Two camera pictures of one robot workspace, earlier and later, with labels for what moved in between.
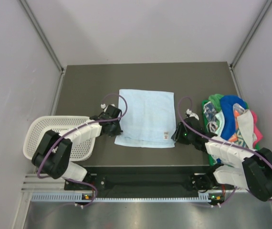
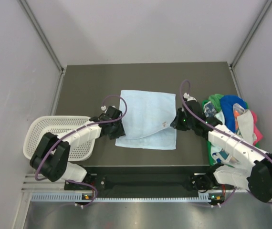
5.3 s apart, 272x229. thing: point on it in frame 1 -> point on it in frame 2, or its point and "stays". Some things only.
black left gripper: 117,132 stays
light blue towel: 150,120 stays
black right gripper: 177,136 -> 176,124
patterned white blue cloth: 210,110 stays
